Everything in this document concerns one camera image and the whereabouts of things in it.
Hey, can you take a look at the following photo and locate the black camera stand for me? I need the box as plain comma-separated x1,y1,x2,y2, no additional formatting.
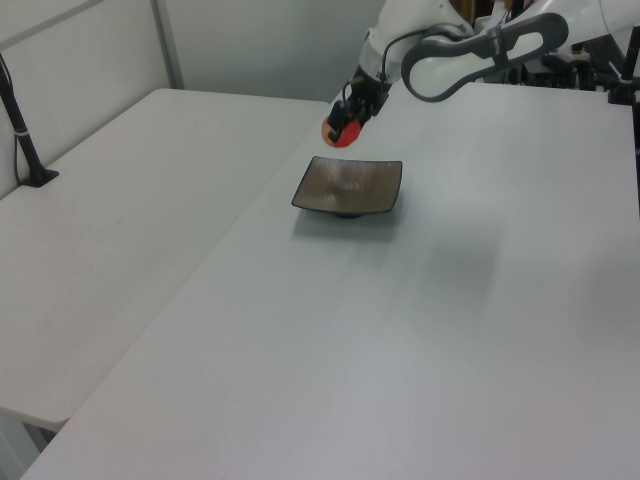
607,24,640,106

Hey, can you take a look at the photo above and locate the dark background equipment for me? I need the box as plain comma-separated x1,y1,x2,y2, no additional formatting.
522,42,609,91

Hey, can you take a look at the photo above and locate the square brown ceramic plate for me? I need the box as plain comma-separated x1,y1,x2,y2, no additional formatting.
291,155,404,220

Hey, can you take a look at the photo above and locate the grey metal partition post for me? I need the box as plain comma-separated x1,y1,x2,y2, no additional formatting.
151,0,185,91

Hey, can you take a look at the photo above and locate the red apple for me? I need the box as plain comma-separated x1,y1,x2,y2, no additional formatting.
320,116,365,150

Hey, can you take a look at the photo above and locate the black pole with base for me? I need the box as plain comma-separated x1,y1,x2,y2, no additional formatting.
0,52,60,189

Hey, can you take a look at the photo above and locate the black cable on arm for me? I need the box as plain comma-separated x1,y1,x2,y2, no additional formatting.
378,24,476,84

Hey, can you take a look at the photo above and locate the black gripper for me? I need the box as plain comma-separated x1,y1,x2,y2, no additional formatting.
327,67,394,142

